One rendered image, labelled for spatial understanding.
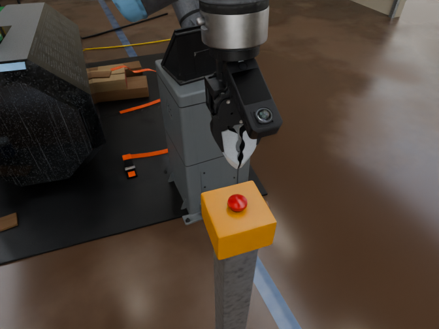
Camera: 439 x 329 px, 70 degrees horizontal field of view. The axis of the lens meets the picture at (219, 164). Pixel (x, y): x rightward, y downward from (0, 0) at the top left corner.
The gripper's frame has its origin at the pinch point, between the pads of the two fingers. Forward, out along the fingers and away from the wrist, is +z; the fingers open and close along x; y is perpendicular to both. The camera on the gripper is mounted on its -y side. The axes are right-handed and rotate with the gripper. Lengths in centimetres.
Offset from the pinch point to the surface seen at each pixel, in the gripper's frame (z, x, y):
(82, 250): 111, 63, 87
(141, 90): 89, 11, 240
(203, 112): 38, -13, 88
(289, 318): 118, -33, 21
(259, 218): 11.6, -2.9, -3.1
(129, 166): 101, 31, 145
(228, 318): 56, 3, 1
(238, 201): 9.3, 0.2, 0.3
